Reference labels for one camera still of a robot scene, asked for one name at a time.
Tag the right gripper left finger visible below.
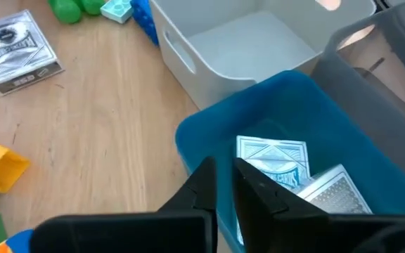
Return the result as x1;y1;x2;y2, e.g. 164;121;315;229
29;157;219;253

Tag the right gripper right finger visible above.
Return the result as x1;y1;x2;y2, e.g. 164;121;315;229
233;157;405;253

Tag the grey patterned card deck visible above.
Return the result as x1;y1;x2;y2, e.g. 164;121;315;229
295;164;374;215

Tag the blue patterned card deck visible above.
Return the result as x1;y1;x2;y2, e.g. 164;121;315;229
236;135;311;193

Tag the silver card box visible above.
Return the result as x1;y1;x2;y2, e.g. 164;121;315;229
0;9;65;97

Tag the green round-stud toy block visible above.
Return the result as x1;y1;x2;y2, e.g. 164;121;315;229
47;0;105;25

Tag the teal plastic bin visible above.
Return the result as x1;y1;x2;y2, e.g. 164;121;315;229
174;70;405;253

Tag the grey translucent bin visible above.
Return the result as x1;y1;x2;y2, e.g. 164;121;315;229
309;2;405;193

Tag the white plastic bin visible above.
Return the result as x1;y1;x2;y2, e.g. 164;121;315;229
148;0;378;111

